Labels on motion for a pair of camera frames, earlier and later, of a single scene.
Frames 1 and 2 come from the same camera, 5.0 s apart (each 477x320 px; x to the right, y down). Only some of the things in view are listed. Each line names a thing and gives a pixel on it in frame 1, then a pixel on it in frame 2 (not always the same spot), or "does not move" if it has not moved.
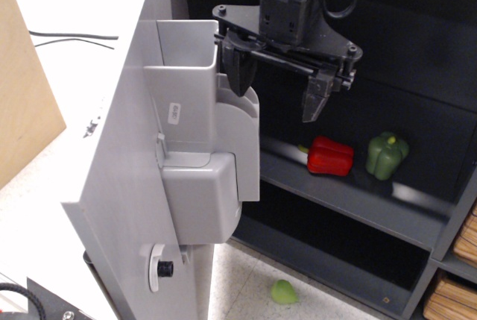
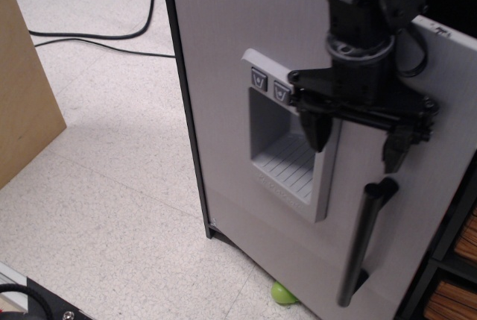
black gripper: (287, 29) → (365, 86)
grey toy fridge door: (174, 154) → (244, 29)
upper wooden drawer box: (466, 245) does not move
